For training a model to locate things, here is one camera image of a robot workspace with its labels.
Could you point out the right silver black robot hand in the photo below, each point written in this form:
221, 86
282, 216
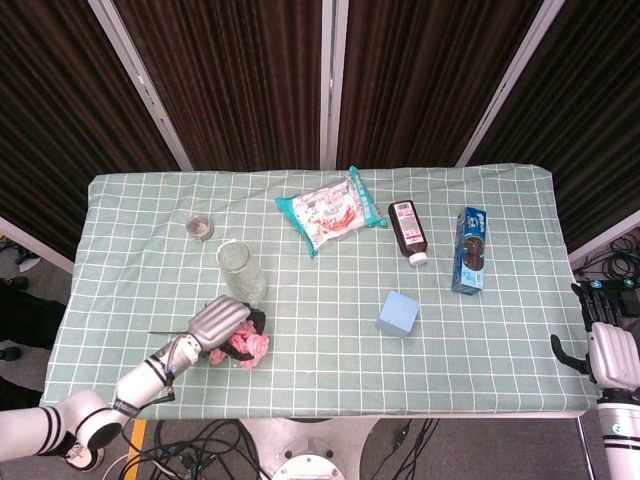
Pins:
612, 350

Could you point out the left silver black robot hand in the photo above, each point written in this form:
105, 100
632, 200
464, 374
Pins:
222, 320

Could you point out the pink rose bouquet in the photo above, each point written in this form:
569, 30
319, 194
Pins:
245, 344

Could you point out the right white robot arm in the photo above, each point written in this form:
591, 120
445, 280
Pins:
620, 435

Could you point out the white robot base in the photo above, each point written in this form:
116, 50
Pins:
306, 447

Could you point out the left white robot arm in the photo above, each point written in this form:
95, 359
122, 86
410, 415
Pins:
110, 395

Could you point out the clear glass jar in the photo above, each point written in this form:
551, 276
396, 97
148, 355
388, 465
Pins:
241, 272

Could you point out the small round glass lid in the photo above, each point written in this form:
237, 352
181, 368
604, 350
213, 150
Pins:
200, 227

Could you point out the green checkered tablecloth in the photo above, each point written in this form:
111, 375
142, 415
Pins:
350, 360

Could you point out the yellow floor tape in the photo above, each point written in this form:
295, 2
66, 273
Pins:
136, 440

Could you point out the teal white snack bag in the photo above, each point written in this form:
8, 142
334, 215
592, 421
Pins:
332, 210

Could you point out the blue cookie box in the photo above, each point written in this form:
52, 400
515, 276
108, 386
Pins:
471, 250

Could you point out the light blue cube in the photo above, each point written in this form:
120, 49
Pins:
398, 314

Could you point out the brown bottle white cap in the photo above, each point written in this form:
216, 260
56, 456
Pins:
408, 230

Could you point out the dark brown curtain panel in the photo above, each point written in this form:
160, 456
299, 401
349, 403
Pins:
220, 82
435, 80
75, 100
570, 120

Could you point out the white partition frame post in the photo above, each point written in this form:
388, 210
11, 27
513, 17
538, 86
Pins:
505, 80
332, 85
142, 85

